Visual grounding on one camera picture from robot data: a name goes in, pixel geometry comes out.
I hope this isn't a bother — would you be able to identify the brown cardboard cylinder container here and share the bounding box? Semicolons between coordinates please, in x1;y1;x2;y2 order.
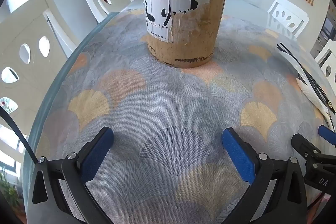
140;0;231;69

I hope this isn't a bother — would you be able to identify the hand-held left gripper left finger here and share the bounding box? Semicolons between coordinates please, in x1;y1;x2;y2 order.
28;126;114;224

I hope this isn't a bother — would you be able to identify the green potted plant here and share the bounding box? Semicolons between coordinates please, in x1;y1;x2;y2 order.
0;165;21;211

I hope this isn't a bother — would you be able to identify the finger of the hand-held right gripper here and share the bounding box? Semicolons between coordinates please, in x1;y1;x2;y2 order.
291;133;324;161
318;125;336;146

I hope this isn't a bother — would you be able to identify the black strap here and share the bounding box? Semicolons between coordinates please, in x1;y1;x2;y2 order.
0;106;38;163

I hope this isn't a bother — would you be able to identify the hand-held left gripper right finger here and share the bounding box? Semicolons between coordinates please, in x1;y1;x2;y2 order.
221;127;308;224

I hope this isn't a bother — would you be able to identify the white serrated plastic knife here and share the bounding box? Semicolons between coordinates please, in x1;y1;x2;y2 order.
277;46;317;86

